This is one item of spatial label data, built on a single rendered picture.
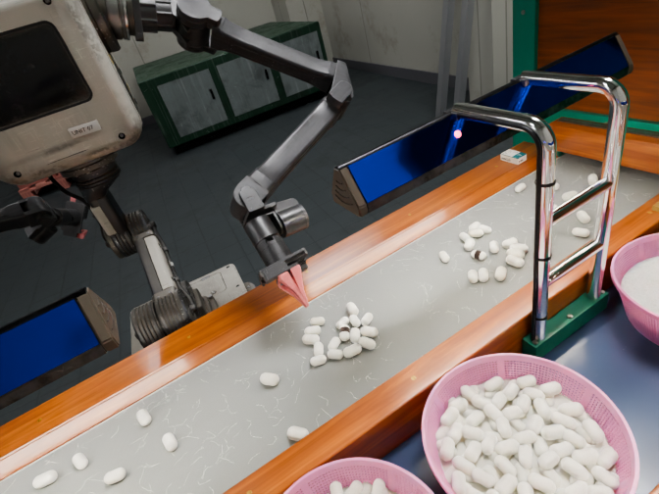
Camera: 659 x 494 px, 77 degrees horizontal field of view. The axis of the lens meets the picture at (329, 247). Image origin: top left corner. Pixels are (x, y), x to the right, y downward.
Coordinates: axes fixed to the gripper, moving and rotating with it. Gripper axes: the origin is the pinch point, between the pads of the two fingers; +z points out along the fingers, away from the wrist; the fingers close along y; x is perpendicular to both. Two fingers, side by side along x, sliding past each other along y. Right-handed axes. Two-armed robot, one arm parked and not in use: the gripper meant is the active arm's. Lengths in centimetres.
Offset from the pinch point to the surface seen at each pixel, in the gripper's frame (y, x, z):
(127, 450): -39.7, 7.3, 5.6
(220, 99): 93, 299, -306
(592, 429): 21.1, -20.5, 39.4
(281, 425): -14.6, -1.7, 16.6
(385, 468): -5.1, -14.5, 28.8
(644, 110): 88, -11, 3
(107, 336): -27.0, -27.0, -3.1
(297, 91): 183, 311, -286
